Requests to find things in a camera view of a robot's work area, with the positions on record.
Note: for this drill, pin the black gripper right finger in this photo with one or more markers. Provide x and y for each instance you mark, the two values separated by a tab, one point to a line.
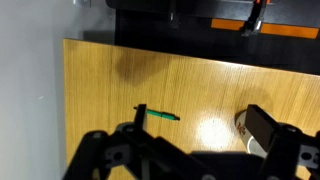
261	128

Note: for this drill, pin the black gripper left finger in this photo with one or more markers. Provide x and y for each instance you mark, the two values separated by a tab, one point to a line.
140	116

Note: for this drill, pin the white printed mug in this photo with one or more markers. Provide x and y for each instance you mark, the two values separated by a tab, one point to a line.
240	128

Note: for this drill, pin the green pen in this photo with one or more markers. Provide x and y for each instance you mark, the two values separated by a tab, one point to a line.
160	114

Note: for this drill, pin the orange board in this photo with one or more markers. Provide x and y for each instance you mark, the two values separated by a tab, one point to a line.
293	30

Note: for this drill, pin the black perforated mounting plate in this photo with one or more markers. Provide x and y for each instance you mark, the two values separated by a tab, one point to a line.
186	43

